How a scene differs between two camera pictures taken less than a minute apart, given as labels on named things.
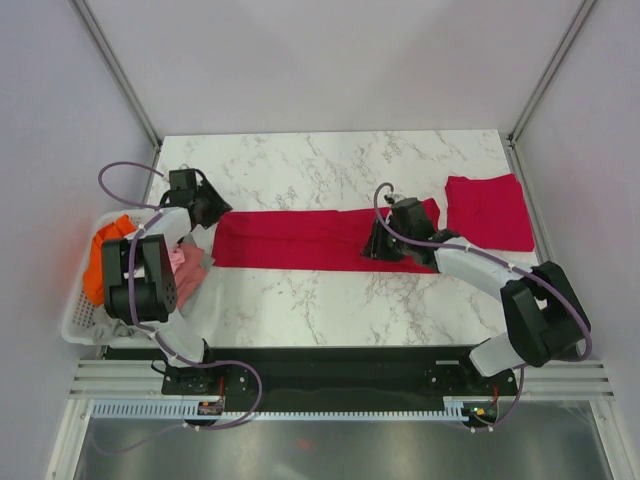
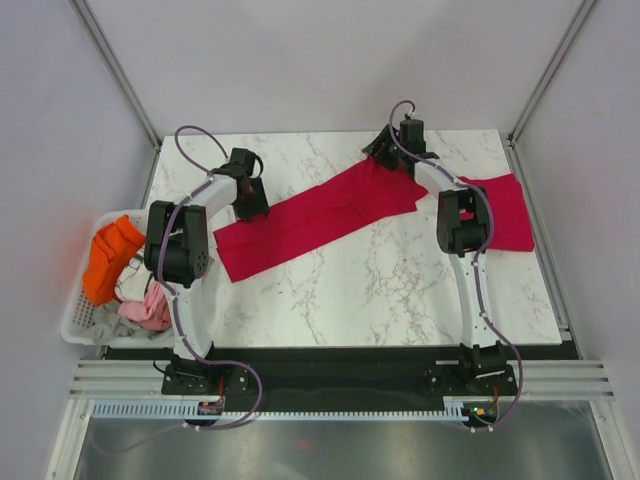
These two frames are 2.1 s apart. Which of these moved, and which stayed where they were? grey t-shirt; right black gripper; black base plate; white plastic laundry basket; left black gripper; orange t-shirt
Moved: left black gripper; right black gripper
Stayed: black base plate; orange t-shirt; grey t-shirt; white plastic laundry basket
